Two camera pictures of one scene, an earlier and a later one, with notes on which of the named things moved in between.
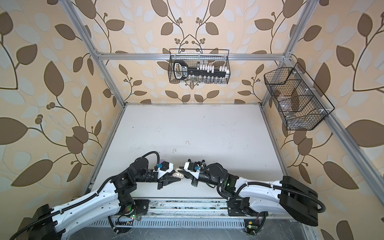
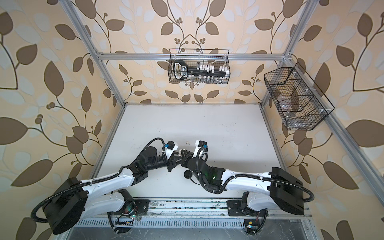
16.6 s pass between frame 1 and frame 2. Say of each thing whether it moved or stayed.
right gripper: moved
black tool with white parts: stayed
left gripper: moved
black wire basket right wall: stayed
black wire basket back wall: stayed
